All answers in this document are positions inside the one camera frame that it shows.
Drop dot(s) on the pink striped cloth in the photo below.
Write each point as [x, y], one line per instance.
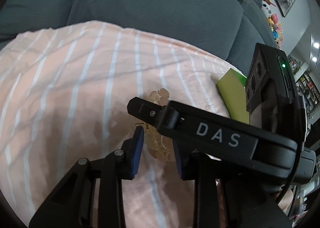
[64, 94]

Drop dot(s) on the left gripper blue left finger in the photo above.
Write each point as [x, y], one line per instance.
[136, 147]

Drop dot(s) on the dark display shelf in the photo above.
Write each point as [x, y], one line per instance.
[307, 88]

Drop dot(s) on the grey sofa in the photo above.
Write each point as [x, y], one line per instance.
[228, 29]

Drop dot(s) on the person's right hand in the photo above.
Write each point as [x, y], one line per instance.
[286, 201]

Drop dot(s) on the green cardboard box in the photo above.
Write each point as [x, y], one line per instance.
[232, 90]

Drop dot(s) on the colourful plush toys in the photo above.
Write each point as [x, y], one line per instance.
[273, 22]

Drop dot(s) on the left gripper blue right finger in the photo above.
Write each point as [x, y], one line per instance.
[178, 152]

